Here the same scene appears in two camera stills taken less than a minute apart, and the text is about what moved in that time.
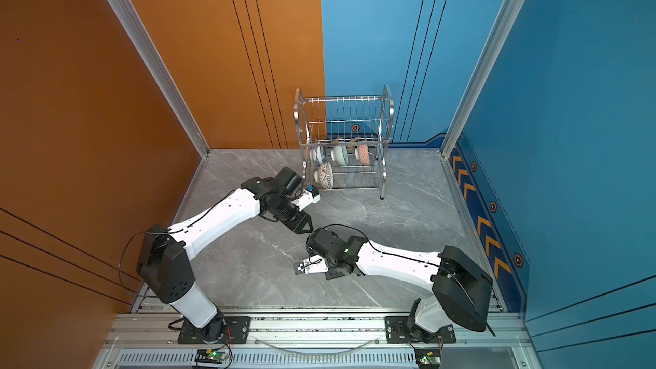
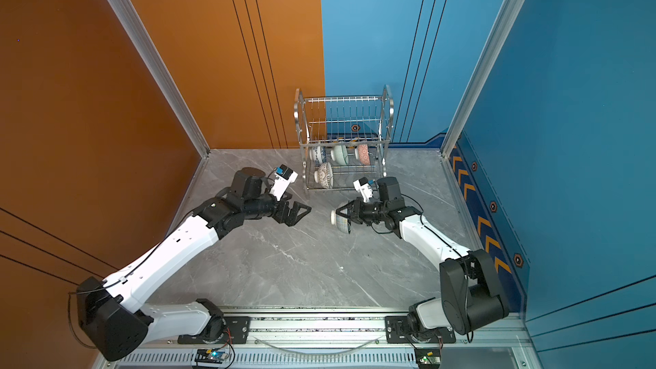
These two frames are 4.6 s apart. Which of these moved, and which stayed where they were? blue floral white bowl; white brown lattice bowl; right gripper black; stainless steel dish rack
Moved: right gripper black
Stayed: blue floral white bowl; white brown lattice bowl; stainless steel dish rack
